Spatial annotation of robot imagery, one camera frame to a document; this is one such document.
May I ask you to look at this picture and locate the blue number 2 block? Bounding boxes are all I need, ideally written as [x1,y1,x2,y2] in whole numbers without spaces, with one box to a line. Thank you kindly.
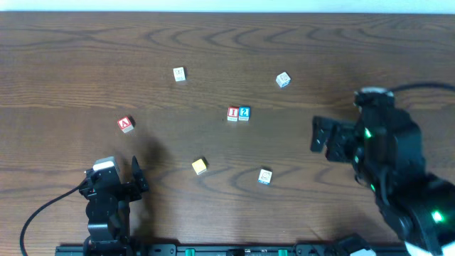
[238,107,251,121]

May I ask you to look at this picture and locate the red letter I block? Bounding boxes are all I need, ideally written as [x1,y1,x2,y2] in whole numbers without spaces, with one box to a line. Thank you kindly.
[227,107,239,122]

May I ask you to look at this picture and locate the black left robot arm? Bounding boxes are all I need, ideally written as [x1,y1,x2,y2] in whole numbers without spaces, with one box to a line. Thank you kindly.
[79,156,149,255]

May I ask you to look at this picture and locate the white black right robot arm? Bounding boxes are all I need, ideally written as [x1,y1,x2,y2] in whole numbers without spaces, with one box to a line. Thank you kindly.
[310,87,454,255]

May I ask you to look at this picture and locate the red letter A block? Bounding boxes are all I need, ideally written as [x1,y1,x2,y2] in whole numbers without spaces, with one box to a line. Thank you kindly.
[117,116,134,133]

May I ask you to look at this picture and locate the white block with green side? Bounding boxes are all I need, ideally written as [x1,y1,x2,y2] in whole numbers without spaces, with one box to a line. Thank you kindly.
[276,72,291,88]

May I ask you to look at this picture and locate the yellow wooden block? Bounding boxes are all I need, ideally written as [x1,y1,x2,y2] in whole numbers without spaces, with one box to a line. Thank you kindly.
[192,158,207,175]

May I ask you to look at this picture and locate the white block blue edge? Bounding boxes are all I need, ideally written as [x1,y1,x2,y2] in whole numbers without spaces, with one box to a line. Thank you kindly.
[257,169,273,185]

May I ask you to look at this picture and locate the white block with number 5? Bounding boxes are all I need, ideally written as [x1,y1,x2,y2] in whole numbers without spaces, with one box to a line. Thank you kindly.
[173,67,186,82]

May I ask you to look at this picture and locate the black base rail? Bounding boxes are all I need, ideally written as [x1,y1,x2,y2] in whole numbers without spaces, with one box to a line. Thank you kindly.
[55,233,410,256]

